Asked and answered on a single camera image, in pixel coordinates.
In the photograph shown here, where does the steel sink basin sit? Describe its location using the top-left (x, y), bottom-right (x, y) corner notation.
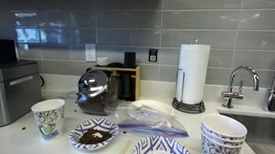
top-left (218, 103), bottom-right (275, 154)

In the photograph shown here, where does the wooden rack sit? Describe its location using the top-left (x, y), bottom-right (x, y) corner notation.
top-left (90, 62), bottom-right (145, 105)

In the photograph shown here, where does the stainless steel recycling bin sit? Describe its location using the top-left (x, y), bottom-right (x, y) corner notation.
top-left (0, 63), bottom-right (45, 128)

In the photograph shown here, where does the swirl print paper cup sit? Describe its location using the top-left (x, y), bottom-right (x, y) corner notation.
top-left (29, 97), bottom-right (70, 142)

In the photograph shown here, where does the dark grey bin lid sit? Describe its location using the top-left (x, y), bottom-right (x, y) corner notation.
top-left (0, 58), bottom-right (40, 70)

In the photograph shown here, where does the white paper towel roll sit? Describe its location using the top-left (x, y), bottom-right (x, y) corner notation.
top-left (171, 41), bottom-right (216, 107)

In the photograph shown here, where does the black cylinder in rack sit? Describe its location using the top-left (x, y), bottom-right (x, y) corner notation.
top-left (117, 50), bottom-right (140, 101)

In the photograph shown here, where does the black wire towel holder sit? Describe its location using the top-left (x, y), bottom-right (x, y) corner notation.
top-left (166, 38), bottom-right (207, 116)

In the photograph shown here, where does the blue patterned paper plate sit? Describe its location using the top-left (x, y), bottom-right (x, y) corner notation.
top-left (129, 132), bottom-right (193, 154)
top-left (66, 116), bottom-right (122, 153)

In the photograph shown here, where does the coffee grounds pile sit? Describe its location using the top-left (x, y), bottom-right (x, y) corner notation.
top-left (77, 127), bottom-right (113, 146)

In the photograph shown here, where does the black wall outlet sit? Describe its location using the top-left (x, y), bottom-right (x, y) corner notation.
top-left (147, 47), bottom-right (159, 64)

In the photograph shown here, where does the clear zip plastic bag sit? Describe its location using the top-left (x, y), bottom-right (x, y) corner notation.
top-left (108, 94), bottom-right (190, 144)

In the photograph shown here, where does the white wall outlet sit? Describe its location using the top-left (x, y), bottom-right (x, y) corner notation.
top-left (83, 43), bottom-right (98, 63)

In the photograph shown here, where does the small chrome faucet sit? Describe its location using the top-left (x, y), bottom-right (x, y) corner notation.
top-left (218, 63), bottom-right (262, 110)

